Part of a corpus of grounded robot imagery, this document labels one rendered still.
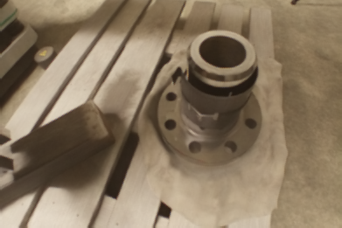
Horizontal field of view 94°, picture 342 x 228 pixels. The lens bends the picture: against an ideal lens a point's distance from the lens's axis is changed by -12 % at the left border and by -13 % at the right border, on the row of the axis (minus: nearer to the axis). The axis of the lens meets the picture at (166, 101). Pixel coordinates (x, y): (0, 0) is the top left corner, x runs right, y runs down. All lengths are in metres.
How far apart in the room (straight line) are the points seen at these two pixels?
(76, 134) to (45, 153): 0.08
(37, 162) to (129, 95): 0.30
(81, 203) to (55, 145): 0.15
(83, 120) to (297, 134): 0.68
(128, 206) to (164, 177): 0.11
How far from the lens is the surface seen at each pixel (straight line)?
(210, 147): 0.42
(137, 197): 0.46
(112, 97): 0.58
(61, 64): 0.75
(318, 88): 0.91
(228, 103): 0.31
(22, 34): 1.07
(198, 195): 0.41
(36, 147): 0.51
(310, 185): 0.71
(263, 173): 0.47
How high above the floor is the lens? 0.59
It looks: 58 degrees down
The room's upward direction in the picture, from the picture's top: 10 degrees counter-clockwise
